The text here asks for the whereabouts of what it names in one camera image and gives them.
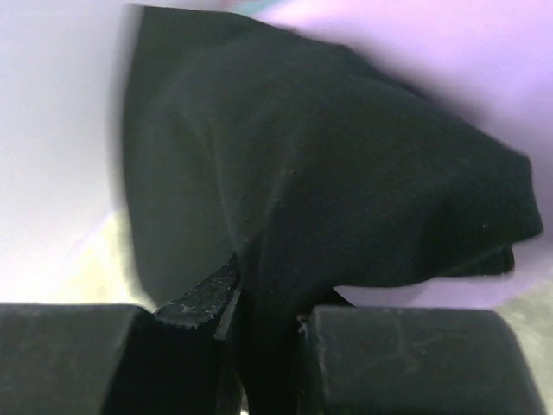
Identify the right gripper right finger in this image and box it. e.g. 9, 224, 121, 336
296, 297, 546, 414

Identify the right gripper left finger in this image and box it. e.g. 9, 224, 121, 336
1, 259, 242, 414

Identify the black floral t shirt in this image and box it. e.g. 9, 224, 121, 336
121, 6, 543, 414

